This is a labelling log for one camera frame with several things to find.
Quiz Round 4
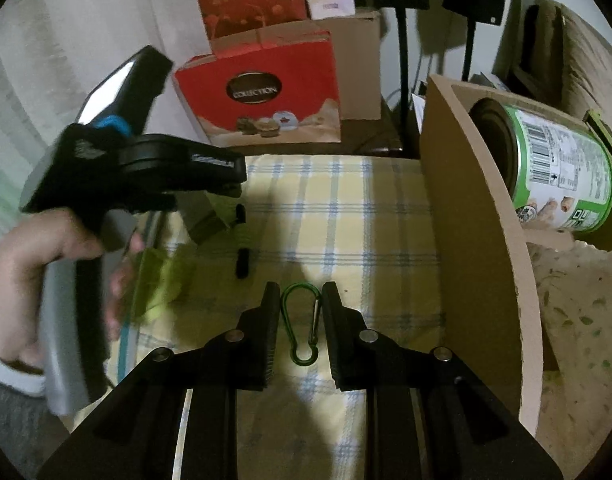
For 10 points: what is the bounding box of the white curtain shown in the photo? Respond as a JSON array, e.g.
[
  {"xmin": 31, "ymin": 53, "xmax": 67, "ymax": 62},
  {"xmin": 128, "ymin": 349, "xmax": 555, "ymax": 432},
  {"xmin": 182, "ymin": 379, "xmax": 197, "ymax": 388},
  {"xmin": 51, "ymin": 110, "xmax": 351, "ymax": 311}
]
[{"xmin": 0, "ymin": 0, "xmax": 222, "ymax": 221}]

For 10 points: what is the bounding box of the curved cardboard box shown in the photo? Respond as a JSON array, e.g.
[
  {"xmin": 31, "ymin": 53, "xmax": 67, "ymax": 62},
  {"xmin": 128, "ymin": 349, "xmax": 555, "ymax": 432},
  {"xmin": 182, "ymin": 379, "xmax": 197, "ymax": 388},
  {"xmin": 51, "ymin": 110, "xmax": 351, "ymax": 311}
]
[{"xmin": 418, "ymin": 74, "xmax": 612, "ymax": 441}]

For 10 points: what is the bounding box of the dark framed sofa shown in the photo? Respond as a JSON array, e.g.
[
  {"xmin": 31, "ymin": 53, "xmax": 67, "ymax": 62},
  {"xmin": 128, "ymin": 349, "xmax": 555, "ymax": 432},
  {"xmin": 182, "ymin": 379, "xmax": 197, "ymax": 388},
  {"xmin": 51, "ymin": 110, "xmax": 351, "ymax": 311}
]
[{"xmin": 491, "ymin": 0, "xmax": 612, "ymax": 161}]

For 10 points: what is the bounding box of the person's left forearm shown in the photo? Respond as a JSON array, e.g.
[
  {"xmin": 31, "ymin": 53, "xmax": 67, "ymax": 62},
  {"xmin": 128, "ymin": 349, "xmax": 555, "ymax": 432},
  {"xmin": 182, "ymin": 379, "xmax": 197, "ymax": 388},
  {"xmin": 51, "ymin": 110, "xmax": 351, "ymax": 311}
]
[{"xmin": 0, "ymin": 345, "xmax": 49, "ymax": 461}]

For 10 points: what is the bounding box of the large brown cardboard carton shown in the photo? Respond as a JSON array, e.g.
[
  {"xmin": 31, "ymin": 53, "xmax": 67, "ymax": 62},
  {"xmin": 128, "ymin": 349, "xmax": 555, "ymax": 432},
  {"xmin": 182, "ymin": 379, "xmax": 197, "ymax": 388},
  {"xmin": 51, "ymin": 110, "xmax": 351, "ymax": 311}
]
[{"xmin": 211, "ymin": 10, "xmax": 384, "ymax": 121}]

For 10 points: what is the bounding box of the green carabiner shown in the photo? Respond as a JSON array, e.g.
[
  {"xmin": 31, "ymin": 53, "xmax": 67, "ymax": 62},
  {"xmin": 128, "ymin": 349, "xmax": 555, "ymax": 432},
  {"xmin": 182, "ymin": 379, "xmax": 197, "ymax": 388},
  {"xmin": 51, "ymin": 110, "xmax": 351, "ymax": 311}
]
[{"xmin": 281, "ymin": 283, "xmax": 323, "ymax": 366}]

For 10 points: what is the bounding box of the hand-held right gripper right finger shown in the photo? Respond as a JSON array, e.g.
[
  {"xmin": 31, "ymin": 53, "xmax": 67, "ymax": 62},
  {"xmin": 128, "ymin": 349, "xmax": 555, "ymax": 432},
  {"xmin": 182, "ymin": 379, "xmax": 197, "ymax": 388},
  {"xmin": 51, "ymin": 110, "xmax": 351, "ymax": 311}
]
[{"xmin": 321, "ymin": 281, "xmax": 562, "ymax": 480}]

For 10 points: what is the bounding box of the green labelled tin can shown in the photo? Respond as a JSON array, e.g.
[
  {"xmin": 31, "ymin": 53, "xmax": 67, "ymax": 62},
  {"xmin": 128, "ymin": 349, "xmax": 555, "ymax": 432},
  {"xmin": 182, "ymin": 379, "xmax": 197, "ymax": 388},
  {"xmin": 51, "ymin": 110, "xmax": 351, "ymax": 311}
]
[{"xmin": 468, "ymin": 97, "xmax": 612, "ymax": 233}]

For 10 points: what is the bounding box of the person's left hand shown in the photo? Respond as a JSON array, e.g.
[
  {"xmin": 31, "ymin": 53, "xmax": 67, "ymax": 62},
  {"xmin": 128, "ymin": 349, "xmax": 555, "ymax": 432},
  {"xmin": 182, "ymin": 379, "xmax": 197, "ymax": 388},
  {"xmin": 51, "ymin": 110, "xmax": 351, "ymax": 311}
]
[{"xmin": 0, "ymin": 208, "xmax": 147, "ymax": 376}]

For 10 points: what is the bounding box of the yellow blue checked tablecloth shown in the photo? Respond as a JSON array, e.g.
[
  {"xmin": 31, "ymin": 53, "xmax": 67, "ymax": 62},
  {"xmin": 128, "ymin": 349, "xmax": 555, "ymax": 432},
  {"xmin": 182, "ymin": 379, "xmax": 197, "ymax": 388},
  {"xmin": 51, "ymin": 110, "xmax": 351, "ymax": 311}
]
[{"xmin": 101, "ymin": 152, "xmax": 454, "ymax": 480}]

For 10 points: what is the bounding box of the red gift bag oval label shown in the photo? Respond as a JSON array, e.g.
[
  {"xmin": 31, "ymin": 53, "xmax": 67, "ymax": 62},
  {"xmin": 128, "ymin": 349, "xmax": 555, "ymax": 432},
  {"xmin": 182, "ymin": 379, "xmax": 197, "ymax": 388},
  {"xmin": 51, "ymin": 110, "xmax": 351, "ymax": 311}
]
[{"xmin": 173, "ymin": 30, "xmax": 343, "ymax": 147}]

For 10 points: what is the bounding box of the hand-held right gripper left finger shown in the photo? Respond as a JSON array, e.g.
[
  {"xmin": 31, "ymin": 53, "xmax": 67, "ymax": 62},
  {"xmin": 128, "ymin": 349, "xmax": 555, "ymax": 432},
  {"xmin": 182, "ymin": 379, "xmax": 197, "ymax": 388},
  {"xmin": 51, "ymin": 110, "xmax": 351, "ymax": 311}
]
[{"xmin": 36, "ymin": 281, "xmax": 282, "ymax": 480}]

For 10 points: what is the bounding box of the white floral cloth bag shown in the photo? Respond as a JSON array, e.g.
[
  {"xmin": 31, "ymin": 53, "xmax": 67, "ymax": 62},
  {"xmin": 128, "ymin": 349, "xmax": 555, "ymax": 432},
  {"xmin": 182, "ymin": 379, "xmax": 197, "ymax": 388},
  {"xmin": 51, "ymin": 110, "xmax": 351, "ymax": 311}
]
[{"xmin": 528, "ymin": 240, "xmax": 612, "ymax": 461}]

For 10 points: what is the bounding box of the tan sofa cushion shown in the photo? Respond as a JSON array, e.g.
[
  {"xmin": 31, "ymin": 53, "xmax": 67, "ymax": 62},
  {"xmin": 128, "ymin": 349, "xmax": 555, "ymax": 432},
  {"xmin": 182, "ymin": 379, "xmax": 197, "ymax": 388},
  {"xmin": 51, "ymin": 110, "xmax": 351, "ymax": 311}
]
[{"xmin": 551, "ymin": 2, "xmax": 612, "ymax": 126}]

